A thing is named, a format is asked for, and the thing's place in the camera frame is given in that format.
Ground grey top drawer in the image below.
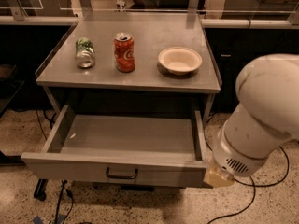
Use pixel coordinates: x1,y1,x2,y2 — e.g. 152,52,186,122
21,105,208,188

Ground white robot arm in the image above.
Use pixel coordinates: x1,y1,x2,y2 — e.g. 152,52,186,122
204,54,299,188

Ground white paper bowl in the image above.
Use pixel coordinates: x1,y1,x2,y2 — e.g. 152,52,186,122
158,47,203,76

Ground grey metal cabinet table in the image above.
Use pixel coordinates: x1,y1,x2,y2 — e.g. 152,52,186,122
35,10,223,191

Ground red cola can upright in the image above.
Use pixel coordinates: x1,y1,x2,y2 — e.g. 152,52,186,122
114,32,135,73

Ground black table leg caster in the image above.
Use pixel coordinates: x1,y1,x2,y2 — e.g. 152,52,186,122
34,179,48,201

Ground green soda can lying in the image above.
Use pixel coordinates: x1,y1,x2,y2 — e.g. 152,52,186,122
75,37,95,68

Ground clear water bottle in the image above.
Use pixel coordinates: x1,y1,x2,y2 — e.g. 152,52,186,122
116,0,126,11

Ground black floor cable right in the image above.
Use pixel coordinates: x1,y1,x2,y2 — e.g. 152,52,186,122
204,126,291,224

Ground black floor cable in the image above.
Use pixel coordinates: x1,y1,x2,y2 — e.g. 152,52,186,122
35,109,75,224
204,126,291,224

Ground black top drawer handle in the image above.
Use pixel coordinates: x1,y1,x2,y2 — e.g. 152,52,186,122
106,167,138,180

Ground black floor cable left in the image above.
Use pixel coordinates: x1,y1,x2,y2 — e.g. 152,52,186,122
35,109,75,224

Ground white horizontal rail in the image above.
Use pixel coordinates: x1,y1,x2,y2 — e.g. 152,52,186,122
0,16,299,30

